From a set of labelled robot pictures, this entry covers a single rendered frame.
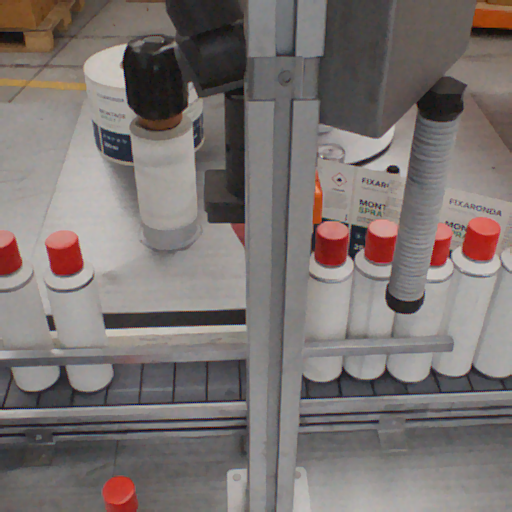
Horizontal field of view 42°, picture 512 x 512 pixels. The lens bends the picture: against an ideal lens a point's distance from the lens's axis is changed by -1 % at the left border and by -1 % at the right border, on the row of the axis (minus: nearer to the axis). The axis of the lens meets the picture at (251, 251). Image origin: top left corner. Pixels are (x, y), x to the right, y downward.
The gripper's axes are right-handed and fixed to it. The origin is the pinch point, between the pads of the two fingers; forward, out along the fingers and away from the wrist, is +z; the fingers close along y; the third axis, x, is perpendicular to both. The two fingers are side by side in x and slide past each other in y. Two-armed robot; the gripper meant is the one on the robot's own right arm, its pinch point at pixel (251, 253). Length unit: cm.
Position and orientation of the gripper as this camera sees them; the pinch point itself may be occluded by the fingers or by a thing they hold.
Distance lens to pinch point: 76.3
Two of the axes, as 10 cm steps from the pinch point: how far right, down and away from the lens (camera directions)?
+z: -0.1, 7.9, 6.1
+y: -10.0, 0.1, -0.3
